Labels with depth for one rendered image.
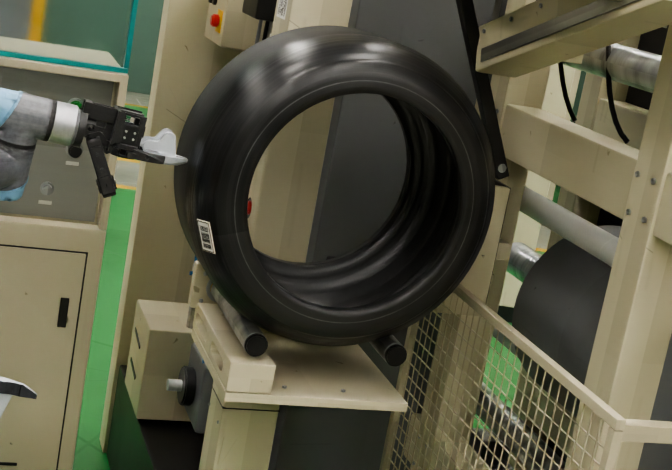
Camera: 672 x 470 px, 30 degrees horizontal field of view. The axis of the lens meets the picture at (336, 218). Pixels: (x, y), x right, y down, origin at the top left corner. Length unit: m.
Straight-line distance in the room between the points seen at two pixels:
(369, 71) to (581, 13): 0.39
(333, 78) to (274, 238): 0.55
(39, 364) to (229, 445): 0.53
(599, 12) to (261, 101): 0.60
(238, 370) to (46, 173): 0.85
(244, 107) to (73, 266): 0.90
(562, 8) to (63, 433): 1.59
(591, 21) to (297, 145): 0.72
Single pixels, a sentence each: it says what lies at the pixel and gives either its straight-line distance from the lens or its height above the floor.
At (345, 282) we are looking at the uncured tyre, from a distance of 2.63.
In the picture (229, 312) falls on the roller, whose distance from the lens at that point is 2.46.
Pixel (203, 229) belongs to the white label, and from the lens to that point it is 2.24.
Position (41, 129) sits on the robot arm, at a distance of 2.24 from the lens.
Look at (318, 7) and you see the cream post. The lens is 2.59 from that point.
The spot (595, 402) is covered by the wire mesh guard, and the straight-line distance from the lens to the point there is 2.10.
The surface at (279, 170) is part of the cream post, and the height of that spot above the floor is 1.16.
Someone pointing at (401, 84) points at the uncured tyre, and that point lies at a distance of 2.26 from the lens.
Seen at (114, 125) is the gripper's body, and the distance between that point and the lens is 2.26.
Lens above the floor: 1.65
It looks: 12 degrees down
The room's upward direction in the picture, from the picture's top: 10 degrees clockwise
